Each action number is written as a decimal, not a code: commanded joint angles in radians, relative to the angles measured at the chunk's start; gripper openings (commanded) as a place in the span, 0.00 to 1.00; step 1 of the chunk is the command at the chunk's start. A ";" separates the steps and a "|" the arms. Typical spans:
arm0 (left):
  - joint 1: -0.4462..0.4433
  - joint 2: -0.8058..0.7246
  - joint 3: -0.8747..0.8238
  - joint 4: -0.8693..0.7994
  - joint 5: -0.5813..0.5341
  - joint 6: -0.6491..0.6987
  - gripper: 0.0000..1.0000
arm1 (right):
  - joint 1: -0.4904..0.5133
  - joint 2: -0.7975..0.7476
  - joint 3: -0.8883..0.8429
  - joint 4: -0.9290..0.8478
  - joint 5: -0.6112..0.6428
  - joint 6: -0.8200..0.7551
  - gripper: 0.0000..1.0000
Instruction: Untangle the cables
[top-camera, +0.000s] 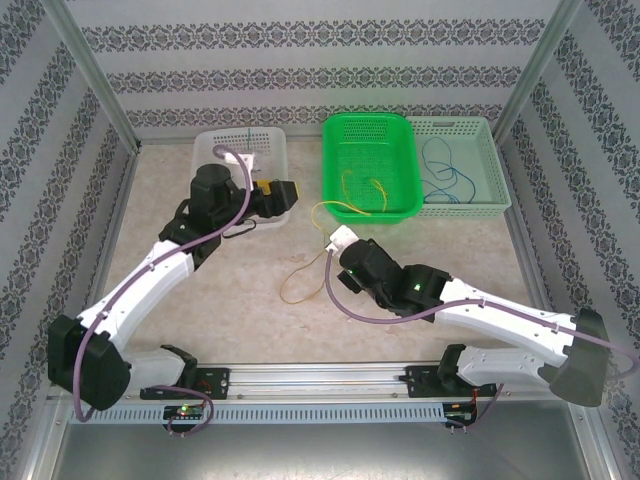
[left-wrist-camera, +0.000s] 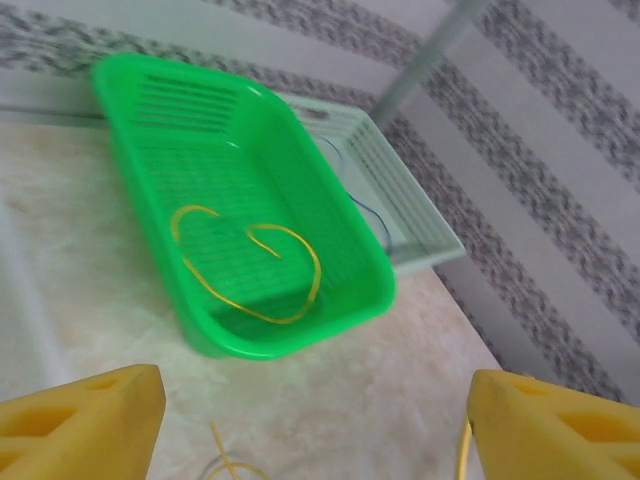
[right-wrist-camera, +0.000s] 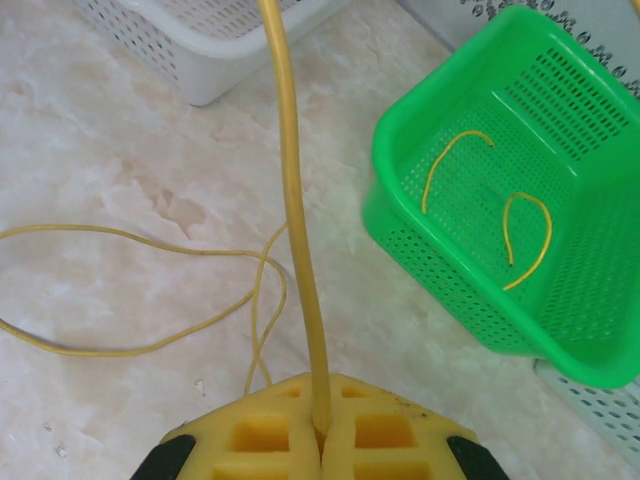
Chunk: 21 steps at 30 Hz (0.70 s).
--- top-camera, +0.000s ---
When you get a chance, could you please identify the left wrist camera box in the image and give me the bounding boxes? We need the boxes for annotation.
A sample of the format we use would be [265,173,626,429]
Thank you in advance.
[221,149,259,172]

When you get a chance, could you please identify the aluminium side rail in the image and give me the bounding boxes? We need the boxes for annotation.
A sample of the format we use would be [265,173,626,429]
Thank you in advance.
[501,147,571,360]
[69,144,140,366]

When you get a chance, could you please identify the slotted grey cable duct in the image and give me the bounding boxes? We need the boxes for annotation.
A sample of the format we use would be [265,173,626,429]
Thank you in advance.
[67,402,447,425]

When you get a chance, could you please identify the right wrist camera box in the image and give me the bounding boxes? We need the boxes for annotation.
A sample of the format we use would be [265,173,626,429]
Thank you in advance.
[324,225,359,255]

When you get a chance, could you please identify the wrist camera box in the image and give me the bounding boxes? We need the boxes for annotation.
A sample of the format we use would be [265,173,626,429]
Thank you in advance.
[324,225,359,255]
[221,149,259,172]

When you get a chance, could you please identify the pale mint plastic basket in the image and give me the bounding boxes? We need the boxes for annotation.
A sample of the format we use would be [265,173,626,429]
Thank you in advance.
[404,115,513,221]

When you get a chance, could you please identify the green plastic basket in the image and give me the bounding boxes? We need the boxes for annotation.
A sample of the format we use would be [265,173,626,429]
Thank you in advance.
[321,112,425,226]

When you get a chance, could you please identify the aluminium frame post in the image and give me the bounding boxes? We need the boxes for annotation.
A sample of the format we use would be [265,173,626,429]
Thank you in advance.
[42,0,142,151]
[492,0,584,146]

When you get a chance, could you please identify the grey metal panel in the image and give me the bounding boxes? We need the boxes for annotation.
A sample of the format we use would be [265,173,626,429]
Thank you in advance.
[19,399,621,480]

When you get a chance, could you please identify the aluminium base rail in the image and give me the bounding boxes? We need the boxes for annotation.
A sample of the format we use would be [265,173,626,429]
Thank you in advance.
[49,362,586,401]

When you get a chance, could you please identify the white plastic basket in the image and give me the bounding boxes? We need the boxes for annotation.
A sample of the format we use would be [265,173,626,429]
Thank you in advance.
[192,126,294,230]

